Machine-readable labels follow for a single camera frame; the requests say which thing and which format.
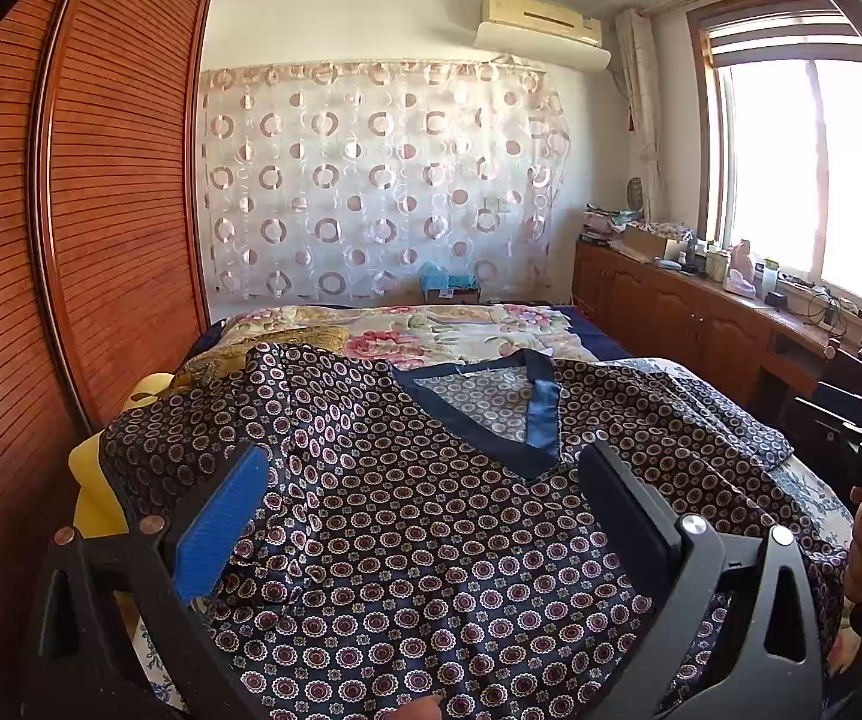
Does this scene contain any navy patterned silk garment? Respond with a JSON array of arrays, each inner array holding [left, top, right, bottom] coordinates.
[[99, 344, 847, 718]]

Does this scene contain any person left hand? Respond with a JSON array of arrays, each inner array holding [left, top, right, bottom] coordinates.
[[382, 694, 442, 720]]

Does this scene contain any blue white floral cover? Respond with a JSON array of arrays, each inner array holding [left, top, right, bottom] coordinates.
[[616, 358, 852, 554]]

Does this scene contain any yellow pillow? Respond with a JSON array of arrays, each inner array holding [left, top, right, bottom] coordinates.
[[66, 372, 177, 542]]

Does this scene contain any wooden window-side cabinet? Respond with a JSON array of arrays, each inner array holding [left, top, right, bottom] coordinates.
[[572, 241, 831, 411]]

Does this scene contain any cardboard box on cabinet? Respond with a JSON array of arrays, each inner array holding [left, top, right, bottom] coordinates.
[[621, 226, 683, 260]]

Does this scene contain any pink floral quilt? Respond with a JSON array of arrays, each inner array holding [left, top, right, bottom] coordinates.
[[212, 302, 602, 373]]

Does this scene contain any beige tied window curtain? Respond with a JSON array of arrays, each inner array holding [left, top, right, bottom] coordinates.
[[614, 8, 665, 223]]

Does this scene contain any sheer circle-pattern curtain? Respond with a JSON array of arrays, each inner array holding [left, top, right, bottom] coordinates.
[[196, 60, 570, 305]]

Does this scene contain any wooden louvered wardrobe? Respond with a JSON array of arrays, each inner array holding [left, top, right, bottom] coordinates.
[[0, 0, 209, 667]]

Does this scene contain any window with wooden frame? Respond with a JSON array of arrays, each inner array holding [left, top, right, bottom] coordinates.
[[687, 0, 862, 307]]

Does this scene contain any wall air conditioner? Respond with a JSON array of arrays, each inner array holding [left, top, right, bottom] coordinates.
[[473, 0, 611, 73]]

